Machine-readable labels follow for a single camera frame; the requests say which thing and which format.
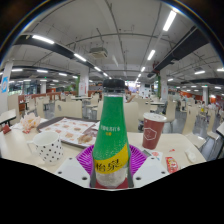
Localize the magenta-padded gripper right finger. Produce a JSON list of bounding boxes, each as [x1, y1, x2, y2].
[[126, 143, 170, 189]]

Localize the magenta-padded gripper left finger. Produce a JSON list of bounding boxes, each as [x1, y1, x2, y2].
[[54, 143, 98, 189]]

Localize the green drink bottle yellow label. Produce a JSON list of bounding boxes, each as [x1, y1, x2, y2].
[[89, 78, 134, 190]]

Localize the colourful printed leaflet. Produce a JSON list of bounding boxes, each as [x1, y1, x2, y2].
[[144, 149, 164, 162]]

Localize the red sauce packet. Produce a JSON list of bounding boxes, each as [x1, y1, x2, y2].
[[165, 156, 180, 175]]

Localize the white mug with black dots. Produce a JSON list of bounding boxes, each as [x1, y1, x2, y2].
[[26, 130, 64, 164]]

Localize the tall red paper cup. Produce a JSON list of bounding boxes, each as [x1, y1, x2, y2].
[[142, 112, 168, 151]]

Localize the dark tray with paper liner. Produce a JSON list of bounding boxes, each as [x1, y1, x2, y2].
[[35, 116, 101, 150]]

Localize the crumpled white tissue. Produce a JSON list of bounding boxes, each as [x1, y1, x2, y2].
[[184, 149, 199, 165]]

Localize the white napkin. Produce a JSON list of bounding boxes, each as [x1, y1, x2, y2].
[[91, 121, 101, 132]]

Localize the beige dining chairs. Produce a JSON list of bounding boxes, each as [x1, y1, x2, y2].
[[6, 93, 224, 151]]

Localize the small red box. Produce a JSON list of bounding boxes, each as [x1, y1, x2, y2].
[[1, 124, 12, 135]]

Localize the white neighbouring table black legs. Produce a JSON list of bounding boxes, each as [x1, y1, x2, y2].
[[215, 121, 224, 158]]

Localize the white side table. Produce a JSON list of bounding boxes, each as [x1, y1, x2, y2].
[[0, 108, 18, 127]]

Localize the ceiling air conditioner unit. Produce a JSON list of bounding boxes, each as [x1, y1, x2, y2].
[[89, 46, 109, 60]]

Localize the ceiling strip lights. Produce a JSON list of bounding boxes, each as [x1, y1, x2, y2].
[[0, 9, 224, 93]]

